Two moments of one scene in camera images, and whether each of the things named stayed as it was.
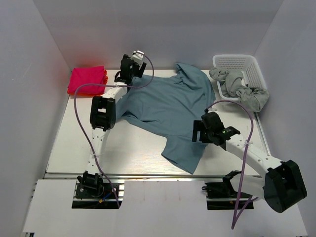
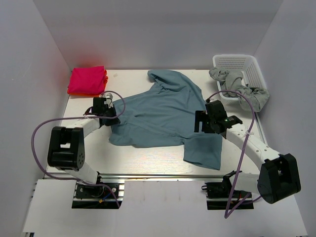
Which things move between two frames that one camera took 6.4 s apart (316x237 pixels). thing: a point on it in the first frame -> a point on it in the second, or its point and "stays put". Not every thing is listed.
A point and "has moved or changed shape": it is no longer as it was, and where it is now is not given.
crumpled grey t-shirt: x=232 y=86 stays put
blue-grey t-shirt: x=169 y=103 has moved or changed shape
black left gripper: x=139 y=72 -> x=114 y=121
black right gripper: x=199 y=126 -> x=200 y=116
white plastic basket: x=252 y=74 stays put
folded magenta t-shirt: x=94 y=75 stays put
